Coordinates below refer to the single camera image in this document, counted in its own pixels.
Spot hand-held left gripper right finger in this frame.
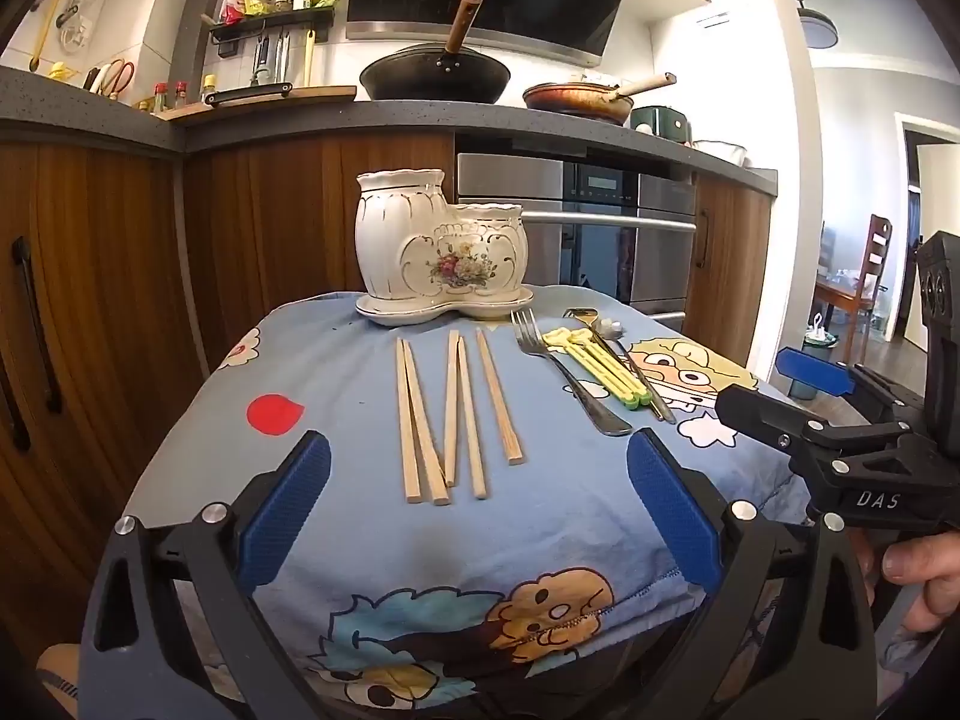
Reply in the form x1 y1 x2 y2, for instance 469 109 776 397
627 428 880 720

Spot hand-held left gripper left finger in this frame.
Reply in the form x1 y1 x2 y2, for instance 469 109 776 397
79 430 332 720

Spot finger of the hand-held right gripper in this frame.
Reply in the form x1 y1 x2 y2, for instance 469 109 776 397
775 346 929 426
712 385 914 467

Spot wooden chopstick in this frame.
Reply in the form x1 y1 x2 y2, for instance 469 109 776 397
394 337 422 503
457 340 488 501
444 330 461 487
403 340 450 506
475 328 524 465

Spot steel fork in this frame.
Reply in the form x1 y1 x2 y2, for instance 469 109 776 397
511 309 635 438

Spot yellow plastic spoon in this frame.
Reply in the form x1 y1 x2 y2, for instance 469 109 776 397
568 326 652 406
541 328 638 407

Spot white floral ceramic utensil holder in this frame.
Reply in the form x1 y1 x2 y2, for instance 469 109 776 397
354 170 530 308

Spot person's right hand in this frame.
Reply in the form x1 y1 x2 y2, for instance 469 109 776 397
853 525 960 638

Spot dark green bucket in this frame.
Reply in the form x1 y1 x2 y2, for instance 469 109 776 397
787 319 839 403

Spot blue cartoon printed blanket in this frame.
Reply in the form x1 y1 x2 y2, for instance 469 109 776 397
118 286 815 720

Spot narrow wooden cabinet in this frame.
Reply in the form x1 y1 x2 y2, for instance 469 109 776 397
679 173 774 385

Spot wooden dining chair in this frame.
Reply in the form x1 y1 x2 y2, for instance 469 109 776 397
812 214 895 365

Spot white ceramic holder tray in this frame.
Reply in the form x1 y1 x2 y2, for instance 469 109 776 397
354 285 536 328

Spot white bowl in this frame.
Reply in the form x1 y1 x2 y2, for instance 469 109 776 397
692 139 749 167

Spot wooden corner cabinet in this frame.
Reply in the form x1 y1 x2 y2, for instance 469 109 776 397
0 139 181 661

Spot person's shoe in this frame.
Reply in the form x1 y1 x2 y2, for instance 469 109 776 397
35 643 86 720

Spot wooden cabinet beside oven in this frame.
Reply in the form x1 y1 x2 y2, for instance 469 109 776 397
182 130 456 385

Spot stainless steel oven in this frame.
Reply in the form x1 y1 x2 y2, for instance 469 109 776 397
455 151 700 332

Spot round ceiling lamp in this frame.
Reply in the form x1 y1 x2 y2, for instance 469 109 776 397
787 0 840 51

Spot orange frying pan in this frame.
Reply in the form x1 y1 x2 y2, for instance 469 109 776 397
522 73 678 128

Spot grey stone countertop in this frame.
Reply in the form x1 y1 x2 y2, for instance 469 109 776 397
0 65 779 191

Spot wooden cutting board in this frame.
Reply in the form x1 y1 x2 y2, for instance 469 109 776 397
160 85 358 121

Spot hanging metal kitchen tools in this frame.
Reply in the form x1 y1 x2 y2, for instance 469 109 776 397
250 33 294 89

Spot black tray with handles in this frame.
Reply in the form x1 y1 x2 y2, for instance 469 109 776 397
203 82 294 107

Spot black wok with wooden handle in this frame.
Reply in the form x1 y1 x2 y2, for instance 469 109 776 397
358 0 513 105

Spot red-handled scissors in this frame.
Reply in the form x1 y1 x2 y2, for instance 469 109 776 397
100 58 137 100

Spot black wall spice shelf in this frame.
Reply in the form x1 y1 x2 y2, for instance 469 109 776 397
199 6 336 47

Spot yellow long-handled tool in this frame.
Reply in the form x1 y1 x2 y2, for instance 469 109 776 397
28 0 80 73

